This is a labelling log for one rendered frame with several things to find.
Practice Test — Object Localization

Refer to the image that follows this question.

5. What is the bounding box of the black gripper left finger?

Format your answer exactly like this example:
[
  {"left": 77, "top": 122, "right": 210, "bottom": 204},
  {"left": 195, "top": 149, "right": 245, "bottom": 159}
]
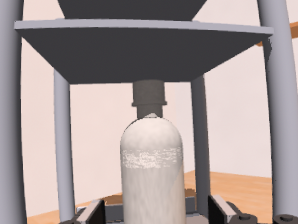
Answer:
[{"left": 58, "top": 200, "right": 106, "bottom": 224}]

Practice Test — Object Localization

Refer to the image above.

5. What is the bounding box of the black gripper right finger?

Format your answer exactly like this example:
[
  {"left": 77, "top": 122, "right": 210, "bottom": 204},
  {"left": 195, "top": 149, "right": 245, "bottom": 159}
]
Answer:
[{"left": 208, "top": 195, "right": 298, "bottom": 224}]

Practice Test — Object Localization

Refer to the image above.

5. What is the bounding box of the grey shelving unit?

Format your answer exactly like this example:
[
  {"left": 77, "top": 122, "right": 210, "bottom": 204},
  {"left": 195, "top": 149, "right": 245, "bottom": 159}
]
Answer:
[{"left": 0, "top": 0, "right": 298, "bottom": 224}]

